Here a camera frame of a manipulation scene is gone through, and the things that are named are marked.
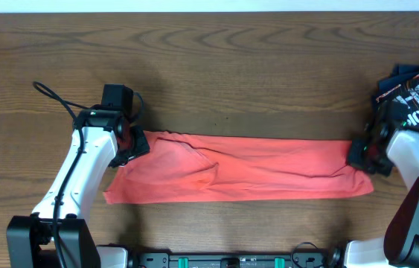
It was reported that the red Boyd soccer t-shirt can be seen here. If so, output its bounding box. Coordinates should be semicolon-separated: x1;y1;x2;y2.
104;132;374;204

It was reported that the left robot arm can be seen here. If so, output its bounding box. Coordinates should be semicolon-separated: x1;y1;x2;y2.
6;84;150;267

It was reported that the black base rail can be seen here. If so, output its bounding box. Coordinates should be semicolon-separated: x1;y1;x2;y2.
138;251;343;268

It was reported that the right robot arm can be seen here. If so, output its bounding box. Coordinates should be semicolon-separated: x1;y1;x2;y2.
342;102;419;268

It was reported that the black rail cable loop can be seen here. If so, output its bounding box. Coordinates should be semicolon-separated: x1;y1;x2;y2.
290;241;325;268

